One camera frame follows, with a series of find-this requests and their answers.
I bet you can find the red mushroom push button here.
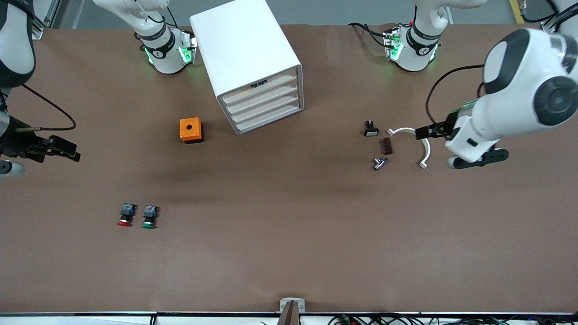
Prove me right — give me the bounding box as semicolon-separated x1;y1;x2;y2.
117;203;136;227

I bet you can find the white curved plastic bracket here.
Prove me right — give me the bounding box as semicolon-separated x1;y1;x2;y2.
387;127;431;170

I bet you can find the green mushroom push button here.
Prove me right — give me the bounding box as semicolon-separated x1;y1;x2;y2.
141;205;159;229

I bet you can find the white table edge rail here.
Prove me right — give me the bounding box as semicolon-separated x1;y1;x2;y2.
0;311;578;325

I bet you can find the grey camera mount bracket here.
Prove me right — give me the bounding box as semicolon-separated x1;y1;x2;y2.
276;297;306;325

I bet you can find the black cable bundle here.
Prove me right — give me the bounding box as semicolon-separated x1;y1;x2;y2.
327;313;578;325

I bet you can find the orange button enclosure box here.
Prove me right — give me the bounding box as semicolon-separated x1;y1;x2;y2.
179;117;204;144

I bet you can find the white drawer cabinet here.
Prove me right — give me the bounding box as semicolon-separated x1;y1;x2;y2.
190;0;304;136

